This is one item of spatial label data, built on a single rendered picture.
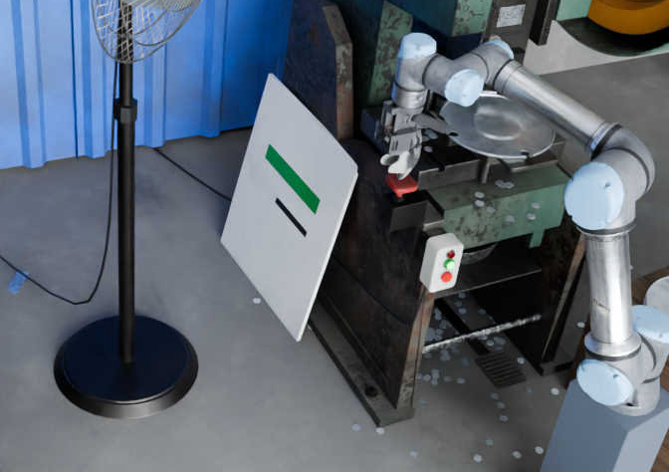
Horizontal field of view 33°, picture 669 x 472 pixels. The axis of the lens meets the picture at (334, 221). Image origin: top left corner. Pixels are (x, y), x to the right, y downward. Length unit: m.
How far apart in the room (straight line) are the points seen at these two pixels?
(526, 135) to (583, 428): 0.72
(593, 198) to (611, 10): 0.85
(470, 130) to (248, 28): 1.30
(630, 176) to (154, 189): 1.95
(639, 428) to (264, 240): 1.29
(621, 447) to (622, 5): 1.09
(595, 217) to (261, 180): 1.38
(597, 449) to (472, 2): 1.06
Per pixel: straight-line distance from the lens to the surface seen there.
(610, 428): 2.62
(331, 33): 2.95
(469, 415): 3.13
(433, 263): 2.66
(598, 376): 2.41
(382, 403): 3.07
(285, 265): 3.25
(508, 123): 2.83
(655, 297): 3.09
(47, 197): 3.75
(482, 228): 2.84
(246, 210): 3.41
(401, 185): 2.58
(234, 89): 3.97
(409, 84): 2.41
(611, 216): 2.20
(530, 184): 2.88
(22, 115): 3.74
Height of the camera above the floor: 2.23
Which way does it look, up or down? 37 degrees down
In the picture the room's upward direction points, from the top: 8 degrees clockwise
